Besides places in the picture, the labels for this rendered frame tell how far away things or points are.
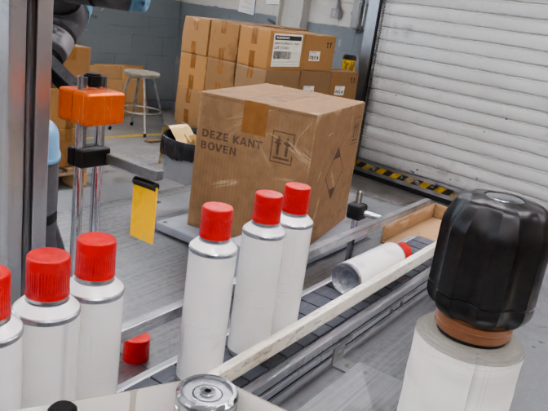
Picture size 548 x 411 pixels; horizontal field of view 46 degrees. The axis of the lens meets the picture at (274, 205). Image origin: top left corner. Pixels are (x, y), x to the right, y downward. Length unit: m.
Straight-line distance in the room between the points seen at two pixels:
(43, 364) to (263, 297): 0.31
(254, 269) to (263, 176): 0.47
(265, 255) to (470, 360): 0.31
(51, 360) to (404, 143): 4.93
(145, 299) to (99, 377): 0.45
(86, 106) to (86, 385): 0.24
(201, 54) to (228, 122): 3.43
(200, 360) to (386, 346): 0.37
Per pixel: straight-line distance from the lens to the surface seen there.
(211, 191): 1.26
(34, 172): 0.66
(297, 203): 0.78
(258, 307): 0.77
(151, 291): 1.06
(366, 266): 1.02
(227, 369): 0.71
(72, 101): 0.61
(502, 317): 0.50
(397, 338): 1.03
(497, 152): 5.00
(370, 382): 0.80
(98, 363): 0.59
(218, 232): 0.66
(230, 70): 4.45
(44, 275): 0.52
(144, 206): 0.60
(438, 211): 1.69
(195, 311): 0.69
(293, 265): 0.80
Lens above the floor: 1.29
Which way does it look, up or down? 17 degrees down
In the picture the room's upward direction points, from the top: 8 degrees clockwise
